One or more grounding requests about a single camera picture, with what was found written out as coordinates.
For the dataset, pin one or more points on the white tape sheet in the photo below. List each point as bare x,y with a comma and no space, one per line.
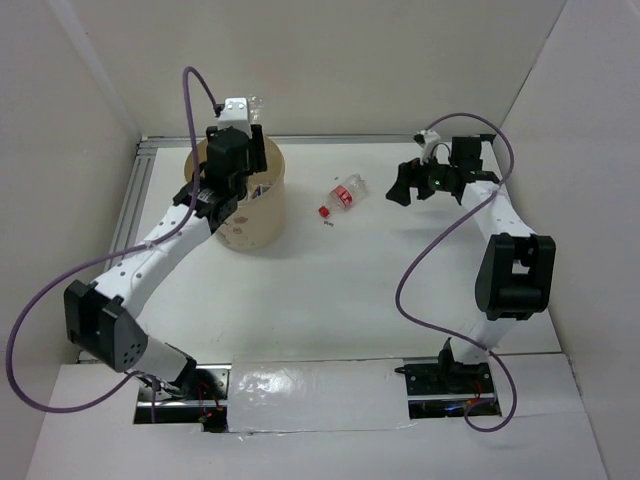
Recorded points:
317,396

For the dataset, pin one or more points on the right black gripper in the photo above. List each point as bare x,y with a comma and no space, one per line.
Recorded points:
411,174

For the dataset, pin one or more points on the aluminium frame rail left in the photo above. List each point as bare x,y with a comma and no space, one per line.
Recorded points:
133,201

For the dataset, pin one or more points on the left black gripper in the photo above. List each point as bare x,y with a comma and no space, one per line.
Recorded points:
257,150

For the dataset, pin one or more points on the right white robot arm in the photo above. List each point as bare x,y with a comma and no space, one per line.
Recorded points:
515,275

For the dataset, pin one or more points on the aluminium frame rail back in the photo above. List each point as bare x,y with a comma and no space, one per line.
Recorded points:
182,142

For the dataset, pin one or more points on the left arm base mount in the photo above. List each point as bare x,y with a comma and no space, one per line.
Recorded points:
204,405

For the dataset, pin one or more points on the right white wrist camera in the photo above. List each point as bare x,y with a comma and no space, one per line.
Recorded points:
428,141

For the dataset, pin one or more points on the aluminium frame rail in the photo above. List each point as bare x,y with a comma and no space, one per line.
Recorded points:
182,142
133,201

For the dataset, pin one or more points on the small red label bottle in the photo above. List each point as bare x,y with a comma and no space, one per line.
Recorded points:
344,196

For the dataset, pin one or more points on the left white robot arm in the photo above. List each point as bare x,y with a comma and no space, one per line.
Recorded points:
101,316

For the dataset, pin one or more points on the tan round paper bin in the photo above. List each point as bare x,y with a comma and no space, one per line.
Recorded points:
258,223

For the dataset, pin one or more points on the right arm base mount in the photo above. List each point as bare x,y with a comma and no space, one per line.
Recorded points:
431,396

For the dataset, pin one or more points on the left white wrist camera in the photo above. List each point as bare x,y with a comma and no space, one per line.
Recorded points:
236,114

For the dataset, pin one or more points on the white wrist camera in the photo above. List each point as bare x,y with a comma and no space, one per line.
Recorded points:
236,114
428,141

